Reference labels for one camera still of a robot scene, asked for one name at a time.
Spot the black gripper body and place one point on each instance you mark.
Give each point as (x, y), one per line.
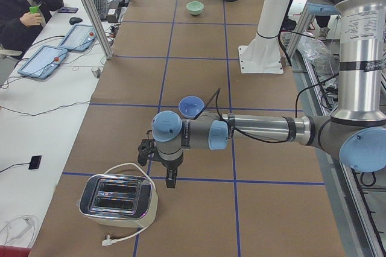
(170, 166)

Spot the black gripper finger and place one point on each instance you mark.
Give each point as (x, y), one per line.
(171, 177)

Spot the blue bowl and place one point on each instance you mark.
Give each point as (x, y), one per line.
(190, 106)

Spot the green bowl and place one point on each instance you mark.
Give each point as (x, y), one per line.
(195, 8)

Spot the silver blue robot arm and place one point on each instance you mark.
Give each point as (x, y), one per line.
(354, 133)

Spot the white chrome toaster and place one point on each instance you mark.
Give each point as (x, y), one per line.
(119, 200)

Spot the small black square device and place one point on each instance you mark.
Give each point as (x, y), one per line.
(34, 163)

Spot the far blue teach pendant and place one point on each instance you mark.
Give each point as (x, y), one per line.
(78, 38)

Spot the blue teach pendant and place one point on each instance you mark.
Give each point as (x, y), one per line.
(78, 38)
(43, 62)

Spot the near blue teach pendant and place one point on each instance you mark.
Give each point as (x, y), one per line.
(43, 62)

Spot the black computer mouse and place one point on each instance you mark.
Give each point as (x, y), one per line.
(75, 20)

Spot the black keyboard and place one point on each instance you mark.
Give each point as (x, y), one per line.
(101, 8)

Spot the crumpled clear plastic bag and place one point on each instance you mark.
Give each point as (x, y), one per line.
(315, 53)

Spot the seated person in black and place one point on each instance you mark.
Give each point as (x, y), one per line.
(23, 20)

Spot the white camera stand post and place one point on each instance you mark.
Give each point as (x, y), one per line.
(262, 55)

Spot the aluminium frame post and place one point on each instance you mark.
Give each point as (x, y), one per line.
(96, 22)

